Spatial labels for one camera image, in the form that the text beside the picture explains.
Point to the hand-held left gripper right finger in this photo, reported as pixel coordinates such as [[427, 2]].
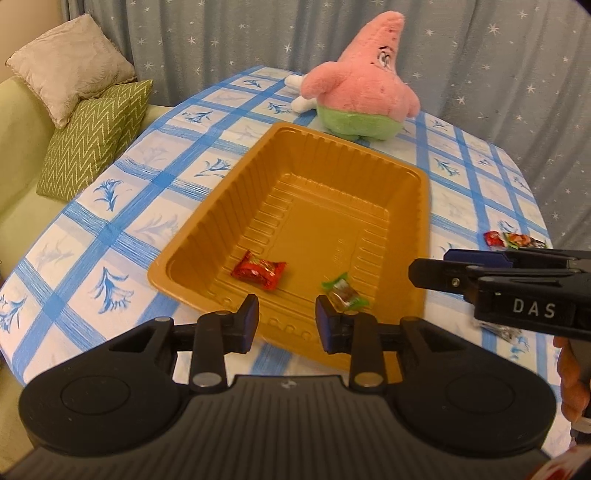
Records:
[[323, 321]]

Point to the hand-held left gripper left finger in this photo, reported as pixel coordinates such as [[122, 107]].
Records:
[[251, 316]]

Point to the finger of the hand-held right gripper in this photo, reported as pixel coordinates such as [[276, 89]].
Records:
[[480, 257], [443, 277]]

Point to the green candy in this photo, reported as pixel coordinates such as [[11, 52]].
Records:
[[344, 293]]

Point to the grey silver snack packet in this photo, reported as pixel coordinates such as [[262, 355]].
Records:
[[501, 331]]

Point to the red candy packet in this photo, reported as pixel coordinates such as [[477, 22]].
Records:
[[258, 271]]

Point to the golden plastic tray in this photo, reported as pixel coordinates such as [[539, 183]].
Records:
[[314, 203]]

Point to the person's right hand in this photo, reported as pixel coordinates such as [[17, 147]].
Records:
[[570, 383]]

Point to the small red candy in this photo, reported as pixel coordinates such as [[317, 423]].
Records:
[[494, 240]]

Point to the green dark snack packet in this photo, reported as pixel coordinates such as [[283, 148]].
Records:
[[524, 241]]

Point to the blue checked tablecloth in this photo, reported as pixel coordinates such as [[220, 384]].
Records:
[[138, 217]]

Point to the blue starry curtain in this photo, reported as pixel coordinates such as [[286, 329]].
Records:
[[485, 69]]

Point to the pink star plush toy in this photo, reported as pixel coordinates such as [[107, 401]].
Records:
[[364, 87]]

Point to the white plush toy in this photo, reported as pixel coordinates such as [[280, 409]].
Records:
[[302, 99]]

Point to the green zigzag pillow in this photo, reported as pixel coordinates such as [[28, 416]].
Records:
[[92, 143]]

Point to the light green sofa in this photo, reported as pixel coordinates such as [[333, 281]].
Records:
[[23, 147]]

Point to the beige pillow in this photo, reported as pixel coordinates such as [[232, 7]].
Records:
[[69, 64]]

